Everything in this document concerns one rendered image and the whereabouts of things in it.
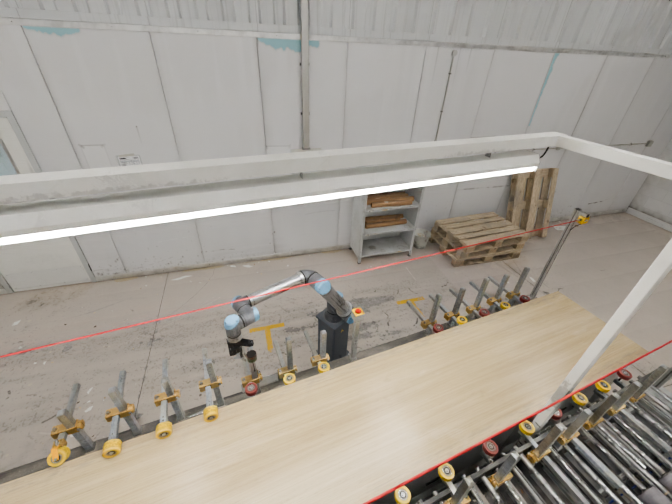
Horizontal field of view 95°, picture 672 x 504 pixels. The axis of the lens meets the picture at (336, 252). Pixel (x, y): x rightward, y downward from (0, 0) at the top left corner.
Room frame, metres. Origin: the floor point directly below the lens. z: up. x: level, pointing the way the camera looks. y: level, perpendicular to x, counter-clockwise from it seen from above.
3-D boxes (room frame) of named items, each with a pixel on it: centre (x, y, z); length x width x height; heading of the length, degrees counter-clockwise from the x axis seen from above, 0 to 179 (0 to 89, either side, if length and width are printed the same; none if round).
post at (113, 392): (0.95, 1.19, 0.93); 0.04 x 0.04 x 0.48; 25
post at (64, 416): (0.85, 1.42, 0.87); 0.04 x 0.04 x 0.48; 25
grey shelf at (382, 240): (4.18, -0.70, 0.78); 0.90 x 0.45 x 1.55; 108
